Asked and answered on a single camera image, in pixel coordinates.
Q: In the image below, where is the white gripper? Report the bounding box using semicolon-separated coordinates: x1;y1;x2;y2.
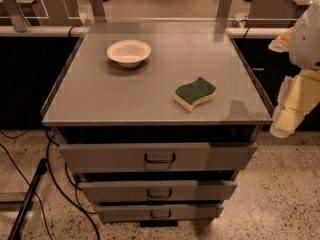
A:
268;0;320;138

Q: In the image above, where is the grey top drawer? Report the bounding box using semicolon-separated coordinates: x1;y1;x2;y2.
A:
59;143;257;173

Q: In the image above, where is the grey drawer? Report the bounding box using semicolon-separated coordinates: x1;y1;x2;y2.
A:
79;180;237;203
96;203;223;223
59;143;257;173

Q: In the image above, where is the grey metal drawer cabinet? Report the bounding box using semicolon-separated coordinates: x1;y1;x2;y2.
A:
40;20;275;226

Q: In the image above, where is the grey middle drawer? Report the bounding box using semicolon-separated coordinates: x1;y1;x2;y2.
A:
79;180;237;203

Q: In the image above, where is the grey bottom drawer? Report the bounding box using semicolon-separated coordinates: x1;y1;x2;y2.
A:
96;203;223;223

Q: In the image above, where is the grey background desk right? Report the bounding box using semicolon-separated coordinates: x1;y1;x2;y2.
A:
246;0;314;28

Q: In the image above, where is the grey background desk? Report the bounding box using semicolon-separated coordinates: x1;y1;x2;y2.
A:
15;0;82;26
246;0;314;28

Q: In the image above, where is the green and yellow sponge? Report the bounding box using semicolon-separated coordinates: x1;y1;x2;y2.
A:
174;77;216;112

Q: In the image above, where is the white ceramic bowl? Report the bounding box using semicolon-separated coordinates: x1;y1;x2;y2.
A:
106;40;151;68

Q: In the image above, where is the grey background desk left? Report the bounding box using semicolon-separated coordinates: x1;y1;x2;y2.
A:
15;0;82;26

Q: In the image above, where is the black floor bar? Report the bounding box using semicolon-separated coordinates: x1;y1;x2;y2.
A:
8;158;47;240

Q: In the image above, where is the grey right post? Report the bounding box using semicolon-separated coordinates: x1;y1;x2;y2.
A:
216;0;233;19

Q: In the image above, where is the grey post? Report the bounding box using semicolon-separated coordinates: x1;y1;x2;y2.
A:
2;0;29;32
89;0;106;23
216;0;233;19

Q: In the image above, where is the grey middle post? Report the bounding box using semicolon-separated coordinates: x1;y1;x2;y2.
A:
89;0;106;23

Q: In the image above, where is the white horizontal rail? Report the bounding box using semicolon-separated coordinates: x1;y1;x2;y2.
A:
0;26;287;39

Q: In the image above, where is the black floor cable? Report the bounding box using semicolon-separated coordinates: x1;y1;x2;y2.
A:
0;128;101;240

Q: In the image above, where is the grey left post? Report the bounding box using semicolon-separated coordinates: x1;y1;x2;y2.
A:
2;0;29;32

